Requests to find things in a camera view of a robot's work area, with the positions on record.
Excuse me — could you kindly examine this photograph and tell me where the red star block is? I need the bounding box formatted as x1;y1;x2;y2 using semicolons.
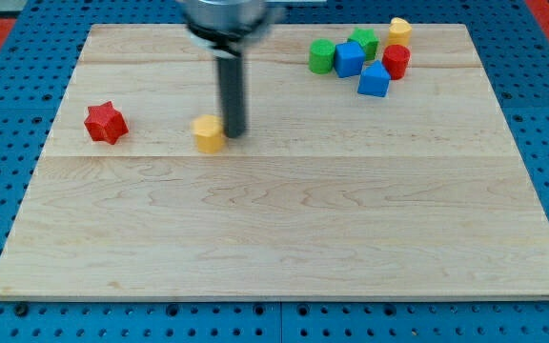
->
84;101;129;145

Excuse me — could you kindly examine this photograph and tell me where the green cylinder block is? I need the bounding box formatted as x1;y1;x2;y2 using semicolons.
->
308;38;336;74

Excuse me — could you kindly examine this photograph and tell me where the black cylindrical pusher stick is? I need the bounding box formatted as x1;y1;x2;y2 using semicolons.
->
215;49;247;138

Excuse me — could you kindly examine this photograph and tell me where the yellow hexagon block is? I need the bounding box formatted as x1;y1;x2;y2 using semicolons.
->
192;114;225;153

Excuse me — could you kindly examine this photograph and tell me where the green star block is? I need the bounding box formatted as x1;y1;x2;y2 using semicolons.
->
347;28;379;61

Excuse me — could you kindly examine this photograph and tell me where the red cylinder block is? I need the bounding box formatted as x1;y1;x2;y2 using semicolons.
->
382;45;411;80

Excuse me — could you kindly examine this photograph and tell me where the blue triangle block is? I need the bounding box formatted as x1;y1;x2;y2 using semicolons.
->
357;61;391;97

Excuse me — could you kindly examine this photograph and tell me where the wooden board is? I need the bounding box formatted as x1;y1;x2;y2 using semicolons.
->
0;24;549;302

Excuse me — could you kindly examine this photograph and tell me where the yellow heart block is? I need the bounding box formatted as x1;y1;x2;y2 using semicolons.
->
386;17;413;47

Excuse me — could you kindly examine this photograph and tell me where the blue cube block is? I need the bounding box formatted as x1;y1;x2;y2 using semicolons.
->
334;42;365;78

